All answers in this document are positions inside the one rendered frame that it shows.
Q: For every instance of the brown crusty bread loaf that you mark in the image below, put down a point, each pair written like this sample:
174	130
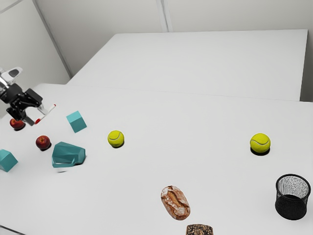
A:
175	203

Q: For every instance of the black mesh pen holder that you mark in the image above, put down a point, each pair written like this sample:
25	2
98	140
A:
291	203

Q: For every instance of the teal faceted mug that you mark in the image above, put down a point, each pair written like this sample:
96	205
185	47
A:
66	153

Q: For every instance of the red apple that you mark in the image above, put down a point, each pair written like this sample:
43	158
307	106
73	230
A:
42	142
16	124

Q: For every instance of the dark seeded bread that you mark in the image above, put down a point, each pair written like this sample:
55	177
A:
199	230

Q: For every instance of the yellow tennis ball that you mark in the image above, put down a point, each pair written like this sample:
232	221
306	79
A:
260	143
115	138

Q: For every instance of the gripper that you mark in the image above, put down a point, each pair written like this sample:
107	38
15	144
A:
11	94

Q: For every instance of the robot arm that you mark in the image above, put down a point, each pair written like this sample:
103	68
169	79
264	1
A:
6	77

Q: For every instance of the white pen with red ends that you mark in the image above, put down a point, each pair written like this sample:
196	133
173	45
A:
50	109

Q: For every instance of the teal block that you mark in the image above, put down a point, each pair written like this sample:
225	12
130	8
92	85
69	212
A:
76	122
6	160

